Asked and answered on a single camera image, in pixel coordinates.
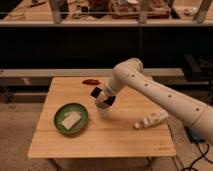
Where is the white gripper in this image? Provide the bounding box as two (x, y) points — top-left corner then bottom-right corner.
(90, 87), (116, 106)

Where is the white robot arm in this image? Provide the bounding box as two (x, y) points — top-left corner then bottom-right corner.
(91, 58), (213, 145)

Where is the white rectangular eraser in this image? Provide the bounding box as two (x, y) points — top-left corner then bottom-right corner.
(61, 112), (81, 130)

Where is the red chili pepper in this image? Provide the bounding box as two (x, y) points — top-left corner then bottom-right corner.
(82, 79), (100, 85)

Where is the green plate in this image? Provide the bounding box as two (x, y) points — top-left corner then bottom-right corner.
(54, 103), (88, 136)

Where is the wooden folding table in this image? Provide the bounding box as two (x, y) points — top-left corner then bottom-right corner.
(28, 77), (176, 158)

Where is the white plastic bottle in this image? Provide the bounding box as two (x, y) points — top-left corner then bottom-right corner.
(133, 110), (169, 130)

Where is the dark blue power adapter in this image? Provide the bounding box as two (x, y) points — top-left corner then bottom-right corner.
(184, 127), (204, 143)

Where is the black cable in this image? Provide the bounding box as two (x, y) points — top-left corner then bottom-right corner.
(166, 123), (213, 171)

